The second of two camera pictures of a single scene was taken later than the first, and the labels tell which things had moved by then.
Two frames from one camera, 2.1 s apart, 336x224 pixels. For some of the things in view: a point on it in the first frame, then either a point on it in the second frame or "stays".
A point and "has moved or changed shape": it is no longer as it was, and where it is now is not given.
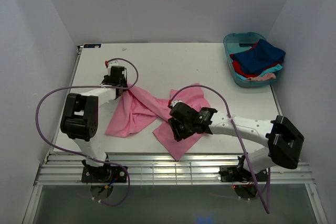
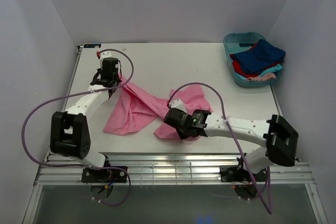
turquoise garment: x=272 y=70 stays
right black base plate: x=233 y=173 stays
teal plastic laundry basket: x=237 y=42 stays
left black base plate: x=107 y=174 stays
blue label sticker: x=91 y=45 stays
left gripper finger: x=125 y=88 -> x=117 y=81
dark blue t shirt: x=264 y=55 stays
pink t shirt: x=135 y=108 has moved or changed shape
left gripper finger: x=118 y=93 -> x=111 y=92
